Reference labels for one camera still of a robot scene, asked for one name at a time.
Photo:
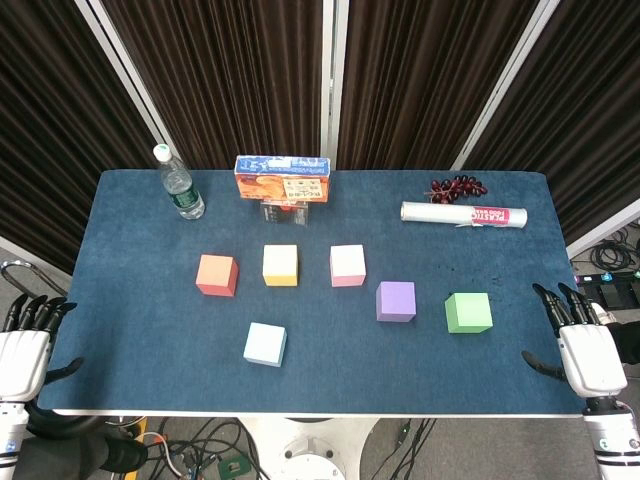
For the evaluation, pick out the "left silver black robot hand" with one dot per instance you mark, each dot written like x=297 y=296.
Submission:
x=22 y=360

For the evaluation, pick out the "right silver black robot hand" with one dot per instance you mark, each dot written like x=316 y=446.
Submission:
x=590 y=360

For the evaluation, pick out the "purple foam cube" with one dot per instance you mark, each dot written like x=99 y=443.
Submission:
x=395 y=302

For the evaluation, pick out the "red foam cube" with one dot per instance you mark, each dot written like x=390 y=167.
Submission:
x=215 y=277

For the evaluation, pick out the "light blue foam cube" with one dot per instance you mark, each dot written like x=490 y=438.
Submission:
x=265 y=345

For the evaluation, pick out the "pink foam cube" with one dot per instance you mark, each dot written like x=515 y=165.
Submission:
x=347 y=265

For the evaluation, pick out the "yellow foam cube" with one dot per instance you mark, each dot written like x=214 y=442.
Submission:
x=280 y=265

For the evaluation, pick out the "person leg with white sneaker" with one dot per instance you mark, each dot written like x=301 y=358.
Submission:
x=630 y=340

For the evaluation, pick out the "green foam cube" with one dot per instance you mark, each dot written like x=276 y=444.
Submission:
x=467 y=312

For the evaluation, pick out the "plastic food wrap roll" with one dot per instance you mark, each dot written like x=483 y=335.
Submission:
x=450 y=214

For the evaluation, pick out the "dark red grape bunch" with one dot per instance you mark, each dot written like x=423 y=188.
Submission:
x=457 y=189

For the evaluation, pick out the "clear plastic water bottle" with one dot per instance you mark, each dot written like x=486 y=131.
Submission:
x=182 y=190

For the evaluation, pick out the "dark pleated partition panel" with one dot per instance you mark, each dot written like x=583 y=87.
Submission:
x=50 y=125
x=590 y=125
x=225 y=75
x=425 y=75

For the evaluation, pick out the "green circuit board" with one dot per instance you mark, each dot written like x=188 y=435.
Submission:
x=232 y=468

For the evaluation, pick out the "blue felt table cover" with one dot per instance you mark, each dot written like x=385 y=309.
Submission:
x=310 y=370

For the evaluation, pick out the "small dark product box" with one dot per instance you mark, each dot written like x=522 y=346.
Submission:
x=282 y=214

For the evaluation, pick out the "orange bread snack box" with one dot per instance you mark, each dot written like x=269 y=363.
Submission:
x=282 y=182

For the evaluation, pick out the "metal chair frame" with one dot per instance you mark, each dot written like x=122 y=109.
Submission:
x=20 y=263

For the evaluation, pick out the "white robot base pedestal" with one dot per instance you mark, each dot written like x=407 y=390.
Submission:
x=310 y=450

